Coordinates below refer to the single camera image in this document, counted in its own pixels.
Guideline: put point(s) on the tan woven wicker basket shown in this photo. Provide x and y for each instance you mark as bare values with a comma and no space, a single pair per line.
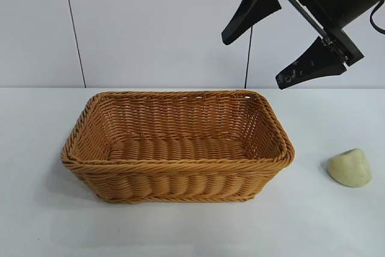
180,154

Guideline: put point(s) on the pale yellow egg yolk pastry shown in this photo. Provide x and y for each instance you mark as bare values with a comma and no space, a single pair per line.
350,168

